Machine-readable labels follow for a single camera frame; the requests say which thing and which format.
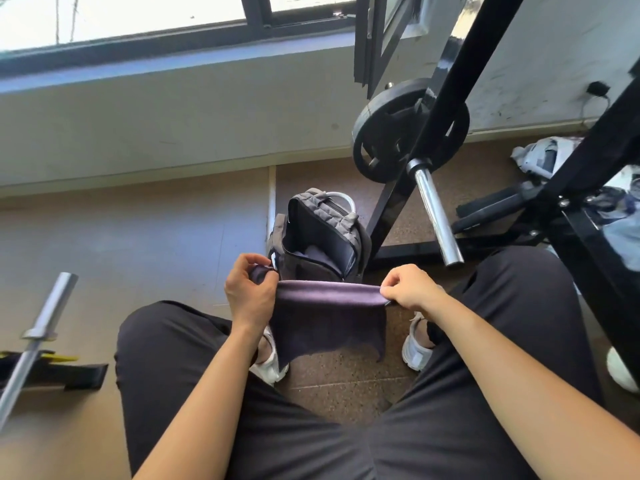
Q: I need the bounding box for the person's right hand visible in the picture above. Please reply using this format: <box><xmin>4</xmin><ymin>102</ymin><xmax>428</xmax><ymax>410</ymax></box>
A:
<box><xmin>379</xmin><ymin>263</ymin><xmax>449</xmax><ymax>315</ymax></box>

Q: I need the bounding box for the person's left hand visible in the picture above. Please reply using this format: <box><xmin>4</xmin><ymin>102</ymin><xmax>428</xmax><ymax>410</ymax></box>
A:
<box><xmin>223</xmin><ymin>253</ymin><xmax>280</xmax><ymax>335</ymax></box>

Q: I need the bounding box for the violet blue towel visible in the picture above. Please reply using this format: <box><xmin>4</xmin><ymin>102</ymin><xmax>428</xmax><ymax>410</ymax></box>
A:
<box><xmin>249</xmin><ymin>264</ymin><xmax>390</xmax><ymax>371</ymax></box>

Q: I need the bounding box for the grey backpack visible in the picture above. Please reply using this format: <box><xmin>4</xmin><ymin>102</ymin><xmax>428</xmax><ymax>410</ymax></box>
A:
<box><xmin>267</xmin><ymin>188</ymin><xmax>373</xmax><ymax>285</ymax></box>

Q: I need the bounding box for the person's left forearm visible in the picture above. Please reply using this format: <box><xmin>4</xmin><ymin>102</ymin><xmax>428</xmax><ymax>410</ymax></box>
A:
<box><xmin>132</xmin><ymin>324</ymin><xmax>269</xmax><ymax>480</ymax></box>

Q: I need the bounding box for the person's right forearm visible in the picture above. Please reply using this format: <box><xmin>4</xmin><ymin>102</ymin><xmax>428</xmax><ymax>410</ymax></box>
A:
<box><xmin>425</xmin><ymin>294</ymin><xmax>640</xmax><ymax>480</ymax></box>

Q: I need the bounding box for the white right shoe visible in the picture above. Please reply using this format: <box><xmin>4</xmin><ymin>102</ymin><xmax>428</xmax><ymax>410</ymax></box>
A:
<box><xmin>401</xmin><ymin>312</ymin><xmax>436</xmax><ymax>371</ymax></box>

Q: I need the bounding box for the white shoe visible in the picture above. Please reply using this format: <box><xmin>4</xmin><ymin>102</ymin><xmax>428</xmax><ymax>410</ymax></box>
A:
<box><xmin>248</xmin><ymin>327</ymin><xmax>290</xmax><ymax>387</ymax></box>
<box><xmin>401</xmin><ymin>312</ymin><xmax>436</xmax><ymax>371</ymax></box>

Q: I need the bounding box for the white left shoe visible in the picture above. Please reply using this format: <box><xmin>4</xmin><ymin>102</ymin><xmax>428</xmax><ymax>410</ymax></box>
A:
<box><xmin>248</xmin><ymin>327</ymin><xmax>290</xmax><ymax>387</ymax></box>

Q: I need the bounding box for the silver plate holder bar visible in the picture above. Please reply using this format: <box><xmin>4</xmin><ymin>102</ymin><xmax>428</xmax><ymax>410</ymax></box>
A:
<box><xmin>405</xmin><ymin>158</ymin><xmax>465</xmax><ymax>269</ymax></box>

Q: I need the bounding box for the pale floor divider strip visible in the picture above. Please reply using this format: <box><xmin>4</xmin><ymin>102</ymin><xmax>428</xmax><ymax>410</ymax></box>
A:
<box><xmin>266</xmin><ymin>165</ymin><xmax>277</xmax><ymax>245</ymax></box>

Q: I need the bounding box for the black weight plate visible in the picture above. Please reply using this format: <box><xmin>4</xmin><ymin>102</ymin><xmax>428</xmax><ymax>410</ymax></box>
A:
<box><xmin>351</xmin><ymin>78</ymin><xmax>471</xmax><ymax>184</ymax></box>

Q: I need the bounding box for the white printed bag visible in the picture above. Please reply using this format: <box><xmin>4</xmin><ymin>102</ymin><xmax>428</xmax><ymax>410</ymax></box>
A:
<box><xmin>509</xmin><ymin>136</ymin><xmax>583</xmax><ymax>178</ymax></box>

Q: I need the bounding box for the yellow black squat rack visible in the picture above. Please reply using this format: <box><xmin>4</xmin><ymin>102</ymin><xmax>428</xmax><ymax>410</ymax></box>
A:
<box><xmin>0</xmin><ymin>350</ymin><xmax>109</xmax><ymax>391</ymax></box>

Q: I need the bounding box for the silver barbell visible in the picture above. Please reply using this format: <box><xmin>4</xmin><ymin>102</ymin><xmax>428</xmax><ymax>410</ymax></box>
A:
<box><xmin>0</xmin><ymin>272</ymin><xmax>79</xmax><ymax>431</ymax></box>

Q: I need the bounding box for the black open window sash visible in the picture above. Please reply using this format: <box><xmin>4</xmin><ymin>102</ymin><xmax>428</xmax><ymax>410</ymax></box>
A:
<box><xmin>353</xmin><ymin>0</ymin><xmax>426</xmax><ymax>99</ymax></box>

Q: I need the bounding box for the silver round ring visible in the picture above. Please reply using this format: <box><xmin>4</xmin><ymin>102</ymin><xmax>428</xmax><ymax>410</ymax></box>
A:
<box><xmin>327</xmin><ymin>191</ymin><xmax>357</xmax><ymax>214</ymax></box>

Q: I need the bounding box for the pile of cables and bags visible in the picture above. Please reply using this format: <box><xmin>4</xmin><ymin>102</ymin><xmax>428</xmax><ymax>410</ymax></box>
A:
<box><xmin>585</xmin><ymin>167</ymin><xmax>640</xmax><ymax>231</ymax></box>

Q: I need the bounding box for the black weight machine frame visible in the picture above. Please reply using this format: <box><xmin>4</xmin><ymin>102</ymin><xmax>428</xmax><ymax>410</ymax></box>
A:
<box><xmin>367</xmin><ymin>0</ymin><xmax>640</xmax><ymax>391</ymax></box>

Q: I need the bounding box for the black charger with cable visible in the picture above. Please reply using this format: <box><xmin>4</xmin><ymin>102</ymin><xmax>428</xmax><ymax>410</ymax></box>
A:
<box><xmin>579</xmin><ymin>82</ymin><xmax>611</xmax><ymax>128</ymax></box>

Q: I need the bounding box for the black window frame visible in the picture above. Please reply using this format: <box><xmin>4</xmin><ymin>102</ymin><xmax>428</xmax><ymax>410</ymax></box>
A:
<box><xmin>0</xmin><ymin>0</ymin><xmax>359</xmax><ymax>78</ymax></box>

